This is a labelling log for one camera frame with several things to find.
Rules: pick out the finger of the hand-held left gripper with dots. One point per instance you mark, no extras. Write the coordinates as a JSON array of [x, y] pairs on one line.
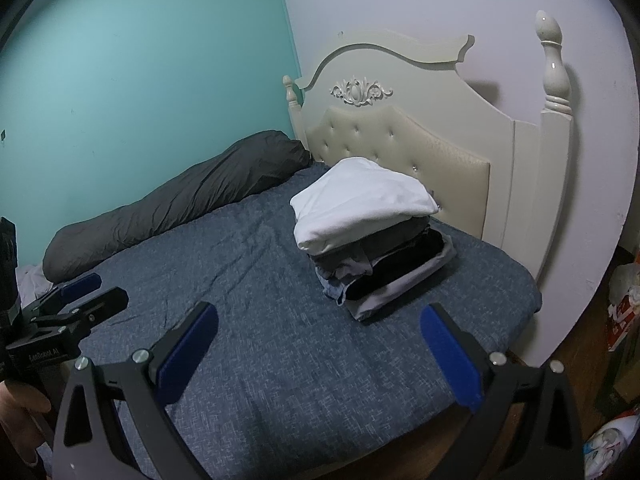
[[95, 307], [80, 282]]

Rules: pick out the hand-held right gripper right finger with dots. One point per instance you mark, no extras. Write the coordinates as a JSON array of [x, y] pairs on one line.
[[450, 355]]

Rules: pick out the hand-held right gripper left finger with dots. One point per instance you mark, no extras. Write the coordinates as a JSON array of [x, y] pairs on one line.
[[187, 355]]

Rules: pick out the white t-shirt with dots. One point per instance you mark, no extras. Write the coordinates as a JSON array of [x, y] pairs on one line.
[[360, 200]]

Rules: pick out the stack of folded dark clothes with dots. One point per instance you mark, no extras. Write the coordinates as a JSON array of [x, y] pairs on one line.
[[400, 295]]

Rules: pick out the person's left hand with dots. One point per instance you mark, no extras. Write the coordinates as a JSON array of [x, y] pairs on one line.
[[22, 410]]

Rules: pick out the light grey blanket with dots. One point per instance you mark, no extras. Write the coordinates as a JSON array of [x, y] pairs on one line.
[[32, 280]]

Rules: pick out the blue-grey bed sheet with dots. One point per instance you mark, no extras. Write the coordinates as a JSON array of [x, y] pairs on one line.
[[300, 360]]

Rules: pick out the dark grey long pillow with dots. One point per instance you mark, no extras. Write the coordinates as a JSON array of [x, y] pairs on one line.
[[175, 200]]

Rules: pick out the blue denim garment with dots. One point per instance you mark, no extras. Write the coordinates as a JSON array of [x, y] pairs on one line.
[[332, 291]]

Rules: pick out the dark green box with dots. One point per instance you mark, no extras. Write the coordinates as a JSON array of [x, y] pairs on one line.
[[617, 380]]

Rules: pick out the red and white box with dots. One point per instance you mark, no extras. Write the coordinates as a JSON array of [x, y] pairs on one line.
[[622, 320]]

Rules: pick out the bags on floor right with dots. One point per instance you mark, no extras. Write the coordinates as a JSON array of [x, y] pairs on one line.
[[612, 442]]

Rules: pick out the white plastic bag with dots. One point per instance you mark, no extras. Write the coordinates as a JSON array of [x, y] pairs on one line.
[[625, 277]]

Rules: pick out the cream tufted headboard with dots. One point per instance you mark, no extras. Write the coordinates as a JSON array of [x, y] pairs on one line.
[[500, 125]]

